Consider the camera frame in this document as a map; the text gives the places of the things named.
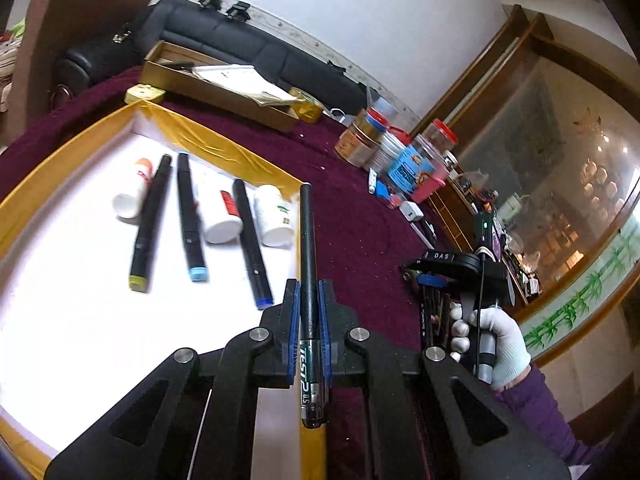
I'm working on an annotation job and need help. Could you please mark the stack of white papers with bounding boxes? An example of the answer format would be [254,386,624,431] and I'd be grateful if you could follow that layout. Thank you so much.
[191,63,302,109]

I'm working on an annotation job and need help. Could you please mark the white tray with yellow rim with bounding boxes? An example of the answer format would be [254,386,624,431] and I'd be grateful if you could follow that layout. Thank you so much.
[0,99,327,480]

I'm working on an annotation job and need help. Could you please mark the white plastic jar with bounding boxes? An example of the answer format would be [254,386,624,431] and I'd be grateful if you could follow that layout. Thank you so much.
[372,127,409,175]

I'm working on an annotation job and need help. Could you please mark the gold tape roll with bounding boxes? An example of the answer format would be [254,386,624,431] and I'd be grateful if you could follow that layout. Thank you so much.
[289,87,326,124]

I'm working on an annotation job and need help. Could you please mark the jar with blue red lid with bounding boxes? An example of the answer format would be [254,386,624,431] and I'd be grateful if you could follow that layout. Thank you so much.
[362,108,392,156]

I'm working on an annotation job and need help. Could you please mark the cartoon label jar red lid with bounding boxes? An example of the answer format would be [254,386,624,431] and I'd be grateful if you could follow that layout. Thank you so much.
[386,118,459,199]

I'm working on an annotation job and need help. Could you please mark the black marker light-blue cap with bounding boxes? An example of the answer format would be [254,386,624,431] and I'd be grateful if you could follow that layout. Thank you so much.
[176,152,209,284]

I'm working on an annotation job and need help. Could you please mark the clear jar orange label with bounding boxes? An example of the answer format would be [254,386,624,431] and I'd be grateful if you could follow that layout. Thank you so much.
[334,119,375,169]

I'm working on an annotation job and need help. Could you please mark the blue battery pack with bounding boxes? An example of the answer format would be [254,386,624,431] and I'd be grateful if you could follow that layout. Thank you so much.
[374,181,404,210]

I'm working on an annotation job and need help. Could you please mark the black marker olive cap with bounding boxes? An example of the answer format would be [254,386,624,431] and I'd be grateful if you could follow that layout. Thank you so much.
[128,154,174,294]

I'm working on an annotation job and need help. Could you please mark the clear plastic cup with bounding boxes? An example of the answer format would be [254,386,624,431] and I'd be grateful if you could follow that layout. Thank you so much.
[367,85,402,117]

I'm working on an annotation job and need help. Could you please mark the white bottle orange cap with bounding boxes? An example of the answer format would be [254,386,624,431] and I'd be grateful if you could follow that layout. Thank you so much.
[112,157,154,219]

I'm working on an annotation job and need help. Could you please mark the black pen green grip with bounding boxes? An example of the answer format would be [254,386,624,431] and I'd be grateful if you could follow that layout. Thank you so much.
[298,183,334,430]

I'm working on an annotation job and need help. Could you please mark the black marker blue cap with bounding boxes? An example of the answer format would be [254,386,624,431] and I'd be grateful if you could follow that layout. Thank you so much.
[232,178,275,310]

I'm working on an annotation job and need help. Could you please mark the white bottle green label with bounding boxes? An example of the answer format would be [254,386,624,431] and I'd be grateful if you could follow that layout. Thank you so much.
[253,184,295,249]

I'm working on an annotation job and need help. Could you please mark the wide white bottle red label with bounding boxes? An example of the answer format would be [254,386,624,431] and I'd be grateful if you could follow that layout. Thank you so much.
[197,172,246,244]

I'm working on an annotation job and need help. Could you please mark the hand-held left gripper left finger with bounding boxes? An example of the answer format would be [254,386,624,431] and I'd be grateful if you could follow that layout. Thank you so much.
[44,279,302,480]

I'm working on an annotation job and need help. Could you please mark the black handbag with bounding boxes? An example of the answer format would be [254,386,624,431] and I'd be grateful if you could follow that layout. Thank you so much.
[53,10,167,99]

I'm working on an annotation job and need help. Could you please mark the person's right forearm purple sleeve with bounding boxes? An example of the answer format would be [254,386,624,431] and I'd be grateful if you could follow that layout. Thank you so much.
[494,364,608,468]

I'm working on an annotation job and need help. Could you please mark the brown cardboard box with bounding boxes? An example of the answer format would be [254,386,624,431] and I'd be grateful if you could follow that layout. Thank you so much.
[139,40,302,134]

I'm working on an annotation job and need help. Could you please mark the small gold box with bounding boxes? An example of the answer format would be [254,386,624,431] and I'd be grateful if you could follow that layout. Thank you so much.
[124,84,166,106]

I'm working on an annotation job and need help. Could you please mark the pink mesh covered jar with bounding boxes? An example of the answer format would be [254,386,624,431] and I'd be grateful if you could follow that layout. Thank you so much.
[414,169,449,204]

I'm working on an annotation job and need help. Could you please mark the brown armchair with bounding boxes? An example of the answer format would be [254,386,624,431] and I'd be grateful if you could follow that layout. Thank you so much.
[0,0,159,117]

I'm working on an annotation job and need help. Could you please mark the black leather sofa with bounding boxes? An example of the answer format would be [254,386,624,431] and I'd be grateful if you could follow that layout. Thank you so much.
[125,0,369,117]

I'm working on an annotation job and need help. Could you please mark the person's right hand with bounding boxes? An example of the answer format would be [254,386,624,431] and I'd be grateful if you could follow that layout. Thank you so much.
[448,306,532,392]

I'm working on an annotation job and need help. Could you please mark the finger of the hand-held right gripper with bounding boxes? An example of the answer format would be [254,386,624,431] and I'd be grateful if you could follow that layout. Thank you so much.
[435,284,452,350]
[419,284,436,350]

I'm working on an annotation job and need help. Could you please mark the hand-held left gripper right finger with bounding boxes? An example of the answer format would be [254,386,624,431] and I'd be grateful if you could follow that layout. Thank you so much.
[318,279,572,480]

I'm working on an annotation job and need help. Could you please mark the wooden glass cabinet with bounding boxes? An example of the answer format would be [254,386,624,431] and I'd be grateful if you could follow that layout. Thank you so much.
[414,4,640,376]

